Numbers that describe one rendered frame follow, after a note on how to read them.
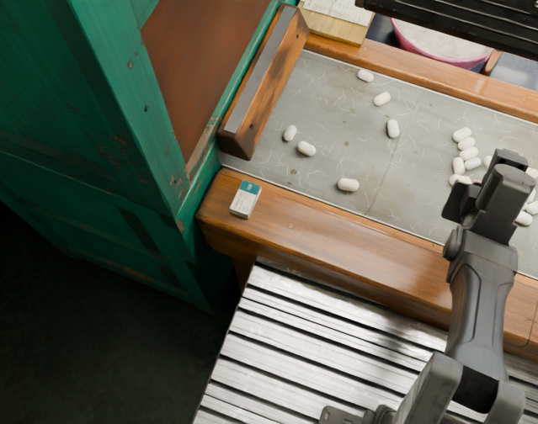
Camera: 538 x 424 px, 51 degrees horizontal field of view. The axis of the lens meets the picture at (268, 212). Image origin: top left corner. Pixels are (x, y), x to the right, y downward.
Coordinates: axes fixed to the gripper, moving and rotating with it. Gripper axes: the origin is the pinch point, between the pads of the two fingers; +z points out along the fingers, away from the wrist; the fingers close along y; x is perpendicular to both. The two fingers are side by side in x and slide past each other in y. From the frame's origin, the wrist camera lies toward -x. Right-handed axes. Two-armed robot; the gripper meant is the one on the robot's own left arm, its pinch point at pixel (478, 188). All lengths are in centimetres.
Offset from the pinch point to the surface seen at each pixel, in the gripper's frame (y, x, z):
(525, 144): -7.3, -4.9, 17.1
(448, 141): 6.2, -1.8, 13.5
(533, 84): -7.3, -12.4, 35.8
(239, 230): 35.2, 17.0, -12.0
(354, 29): 30.5, -14.5, 22.6
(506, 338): -11.9, 18.4, -11.6
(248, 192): 36.0, 11.1, -8.5
